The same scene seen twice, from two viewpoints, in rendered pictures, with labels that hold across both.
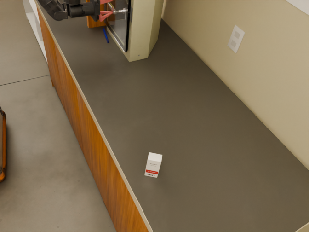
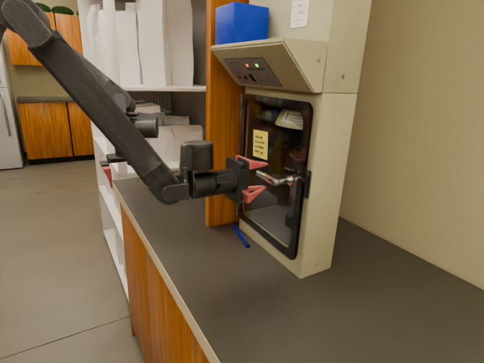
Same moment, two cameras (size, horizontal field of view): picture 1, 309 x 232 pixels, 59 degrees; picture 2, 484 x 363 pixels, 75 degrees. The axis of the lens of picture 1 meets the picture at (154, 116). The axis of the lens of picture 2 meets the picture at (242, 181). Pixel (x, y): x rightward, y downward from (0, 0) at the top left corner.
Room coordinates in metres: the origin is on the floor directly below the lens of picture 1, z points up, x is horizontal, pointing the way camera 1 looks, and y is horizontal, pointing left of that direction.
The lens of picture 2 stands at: (0.44, 0.29, 1.44)
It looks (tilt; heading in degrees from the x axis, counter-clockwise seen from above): 19 degrees down; 5
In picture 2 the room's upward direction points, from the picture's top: 3 degrees clockwise
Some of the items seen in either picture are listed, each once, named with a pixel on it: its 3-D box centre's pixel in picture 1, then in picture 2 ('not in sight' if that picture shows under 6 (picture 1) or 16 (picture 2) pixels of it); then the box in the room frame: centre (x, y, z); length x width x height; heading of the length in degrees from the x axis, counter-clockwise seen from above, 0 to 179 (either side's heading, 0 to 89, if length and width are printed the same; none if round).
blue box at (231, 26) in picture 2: not in sight; (240, 27); (1.33, 0.39, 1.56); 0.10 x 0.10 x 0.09; 37
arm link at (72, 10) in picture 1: (75, 9); (201, 182); (1.11, 0.44, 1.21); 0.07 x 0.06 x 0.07; 127
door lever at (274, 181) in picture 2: (116, 8); (273, 177); (1.20, 0.27, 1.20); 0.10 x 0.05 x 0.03; 35
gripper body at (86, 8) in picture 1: (88, 8); (225, 181); (1.14, 0.39, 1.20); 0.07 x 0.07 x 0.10; 37
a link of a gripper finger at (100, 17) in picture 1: (103, 10); (250, 184); (1.18, 0.33, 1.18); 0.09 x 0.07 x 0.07; 127
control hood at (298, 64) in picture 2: not in sight; (259, 66); (1.25, 0.33, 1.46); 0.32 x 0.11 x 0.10; 37
